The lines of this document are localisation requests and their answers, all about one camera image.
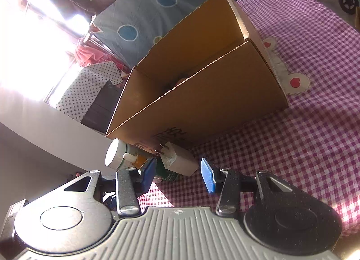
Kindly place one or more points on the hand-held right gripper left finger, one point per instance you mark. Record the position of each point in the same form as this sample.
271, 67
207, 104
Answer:
149, 171

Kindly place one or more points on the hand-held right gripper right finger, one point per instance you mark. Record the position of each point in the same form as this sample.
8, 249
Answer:
208, 175

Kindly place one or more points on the green dropper bottle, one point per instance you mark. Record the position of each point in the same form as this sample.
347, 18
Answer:
168, 177

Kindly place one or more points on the white charger plug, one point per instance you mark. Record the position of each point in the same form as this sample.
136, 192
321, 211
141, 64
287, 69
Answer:
180, 161

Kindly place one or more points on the white round jar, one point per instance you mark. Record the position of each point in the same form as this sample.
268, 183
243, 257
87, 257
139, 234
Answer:
115, 154

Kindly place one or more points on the brown cardboard box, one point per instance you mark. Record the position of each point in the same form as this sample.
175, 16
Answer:
225, 102

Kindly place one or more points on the white star-print cloth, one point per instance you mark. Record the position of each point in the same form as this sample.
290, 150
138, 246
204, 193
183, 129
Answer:
81, 91

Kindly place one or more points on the purple checked bedsheet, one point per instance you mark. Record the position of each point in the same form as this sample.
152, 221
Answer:
309, 142

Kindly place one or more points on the pink cloth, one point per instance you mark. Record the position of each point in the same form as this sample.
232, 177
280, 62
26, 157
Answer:
90, 55

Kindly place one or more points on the metal drying rack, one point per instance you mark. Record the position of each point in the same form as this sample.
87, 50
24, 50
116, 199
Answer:
91, 36

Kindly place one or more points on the blue patterned quilt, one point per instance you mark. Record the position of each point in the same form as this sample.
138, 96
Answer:
168, 24

